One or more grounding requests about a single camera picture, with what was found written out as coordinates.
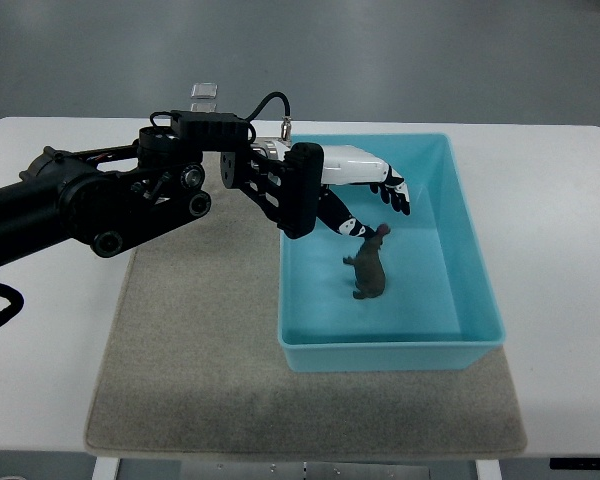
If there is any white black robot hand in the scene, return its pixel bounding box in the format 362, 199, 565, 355
317, 145, 411, 239

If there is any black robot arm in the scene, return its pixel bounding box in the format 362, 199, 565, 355
0, 110, 324, 267

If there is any white table leg left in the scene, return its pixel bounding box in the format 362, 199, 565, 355
91, 457, 121, 480

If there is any black table control panel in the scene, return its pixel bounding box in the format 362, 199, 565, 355
549, 457, 600, 471

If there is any grey felt mat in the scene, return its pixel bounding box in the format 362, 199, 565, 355
85, 157, 527, 461

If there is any brown toy hippo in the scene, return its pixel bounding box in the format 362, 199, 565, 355
342, 223, 391, 300

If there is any black braided cable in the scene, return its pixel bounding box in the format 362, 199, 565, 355
0, 279, 26, 341

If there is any clear floor plate lower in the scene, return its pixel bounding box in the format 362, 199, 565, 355
190, 102, 217, 113

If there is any clear floor plate upper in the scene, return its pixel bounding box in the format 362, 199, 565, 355
190, 82, 218, 99

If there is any white table leg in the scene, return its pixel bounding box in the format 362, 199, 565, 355
91, 457, 121, 480
475, 460, 503, 480

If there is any clear floor plate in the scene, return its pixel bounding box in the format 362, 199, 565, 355
190, 82, 218, 99
190, 102, 217, 113

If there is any blue plastic box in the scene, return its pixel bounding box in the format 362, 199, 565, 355
278, 133, 505, 372

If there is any white table leg right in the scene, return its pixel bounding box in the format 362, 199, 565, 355
475, 460, 503, 480

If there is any metal table crossbar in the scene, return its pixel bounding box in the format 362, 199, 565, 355
179, 459, 431, 480

